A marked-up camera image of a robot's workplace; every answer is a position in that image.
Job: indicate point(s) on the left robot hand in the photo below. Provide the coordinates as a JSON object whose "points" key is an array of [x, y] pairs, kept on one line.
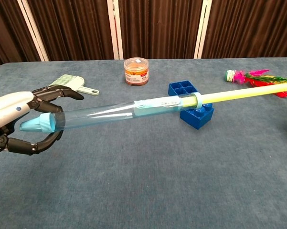
{"points": [[9, 107]]}

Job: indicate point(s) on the pale green mini dustpan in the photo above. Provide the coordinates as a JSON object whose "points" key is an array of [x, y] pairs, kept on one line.
{"points": [[86, 90]]}

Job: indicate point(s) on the brown curtain partition panel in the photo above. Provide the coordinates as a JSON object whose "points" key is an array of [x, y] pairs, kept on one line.
{"points": [[7, 28], [157, 28], [253, 28], [74, 28]]}

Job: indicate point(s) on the clear jar with orange contents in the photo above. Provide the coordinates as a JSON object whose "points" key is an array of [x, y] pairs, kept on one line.
{"points": [[136, 74]]}

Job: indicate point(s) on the blue felt table cover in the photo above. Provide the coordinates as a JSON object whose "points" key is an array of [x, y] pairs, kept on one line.
{"points": [[143, 190]]}

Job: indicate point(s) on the hollow blue building block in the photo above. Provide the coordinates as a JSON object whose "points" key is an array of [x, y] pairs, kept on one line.
{"points": [[179, 88]]}

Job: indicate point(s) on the studded blue building block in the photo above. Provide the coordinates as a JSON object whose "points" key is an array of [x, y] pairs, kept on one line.
{"points": [[195, 119]]}

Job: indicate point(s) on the pink feather shuttlecock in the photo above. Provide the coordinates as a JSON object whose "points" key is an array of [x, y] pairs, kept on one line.
{"points": [[238, 76]]}

